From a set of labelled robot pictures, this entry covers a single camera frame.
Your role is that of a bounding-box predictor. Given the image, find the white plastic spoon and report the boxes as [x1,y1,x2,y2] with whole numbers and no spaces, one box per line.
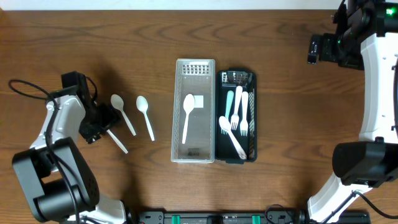
[106,129,128,154]
[182,94,195,144]
[111,94,136,136]
[136,96,155,141]
[218,116,247,160]

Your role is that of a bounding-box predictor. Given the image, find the white plastic fork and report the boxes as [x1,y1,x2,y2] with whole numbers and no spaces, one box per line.
[231,86,243,130]
[224,90,234,119]
[239,91,249,136]

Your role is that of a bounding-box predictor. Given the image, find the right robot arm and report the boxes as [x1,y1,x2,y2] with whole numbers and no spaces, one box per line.
[304,1,397,223]

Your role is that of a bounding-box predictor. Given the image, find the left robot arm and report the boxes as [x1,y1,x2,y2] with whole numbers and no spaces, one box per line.
[12,72,134,223]

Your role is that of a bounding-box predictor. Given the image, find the black plastic basket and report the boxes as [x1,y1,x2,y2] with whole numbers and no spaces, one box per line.
[215,68,257,164]

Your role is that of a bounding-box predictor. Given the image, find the clear plastic basket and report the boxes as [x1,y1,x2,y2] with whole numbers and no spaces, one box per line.
[171,58,216,163]

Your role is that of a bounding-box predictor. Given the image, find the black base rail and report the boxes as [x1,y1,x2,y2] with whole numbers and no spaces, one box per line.
[130,206,371,224]

